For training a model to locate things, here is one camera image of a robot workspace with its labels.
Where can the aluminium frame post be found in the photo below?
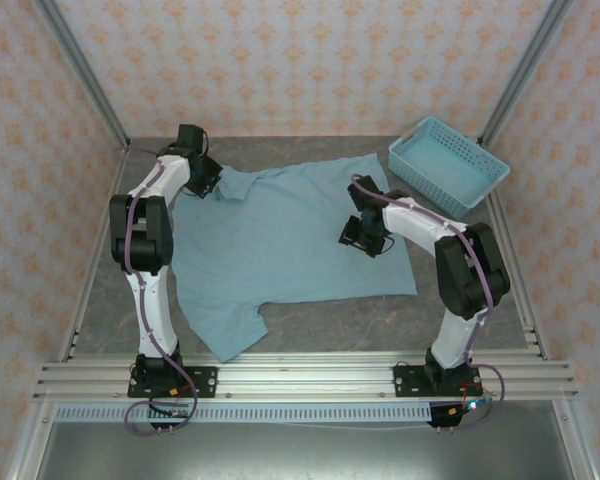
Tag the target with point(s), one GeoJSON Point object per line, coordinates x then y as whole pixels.
{"type": "Point", "coordinates": [86, 75]}
{"type": "Point", "coordinates": [524, 75]}

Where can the small electronics board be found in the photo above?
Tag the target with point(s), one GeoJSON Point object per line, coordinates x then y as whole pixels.
{"type": "Point", "coordinates": [472, 404]}
{"type": "Point", "coordinates": [172, 411]}

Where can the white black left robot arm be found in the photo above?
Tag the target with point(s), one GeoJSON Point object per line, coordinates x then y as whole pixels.
{"type": "Point", "coordinates": [152, 310]}

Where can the aluminium side rail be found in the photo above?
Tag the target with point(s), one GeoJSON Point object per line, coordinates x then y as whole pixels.
{"type": "Point", "coordinates": [94, 260]}
{"type": "Point", "coordinates": [526, 310]}

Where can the aluminium frame leg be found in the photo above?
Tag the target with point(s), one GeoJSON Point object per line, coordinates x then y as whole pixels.
{"type": "Point", "coordinates": [32, 440]}
{"type": "Point", "coordinates": [576, 440]}

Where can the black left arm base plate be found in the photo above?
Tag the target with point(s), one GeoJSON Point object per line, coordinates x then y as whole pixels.
{"type": "Point", "coordinates": [205, 382]}

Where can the aluminium mounting rail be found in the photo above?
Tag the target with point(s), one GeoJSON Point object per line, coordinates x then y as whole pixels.
{"type": "Point", "coordinates": [305, 380]}

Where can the light blue plastic basket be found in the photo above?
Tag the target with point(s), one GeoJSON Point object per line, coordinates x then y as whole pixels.
{"type": "Point", "coordinates": [445, 170]}

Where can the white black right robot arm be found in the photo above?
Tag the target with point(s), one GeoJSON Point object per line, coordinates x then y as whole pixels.
{"type": "Point", "coordinates": [455, 340]}

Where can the light blue t-shirt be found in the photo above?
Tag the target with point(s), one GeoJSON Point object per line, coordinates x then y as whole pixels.
{"type": "Point", "coordinates": [280, 240]}

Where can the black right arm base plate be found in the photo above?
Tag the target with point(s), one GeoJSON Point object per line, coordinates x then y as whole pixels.
{"type": "Point", "coordinates": [405, 380]}

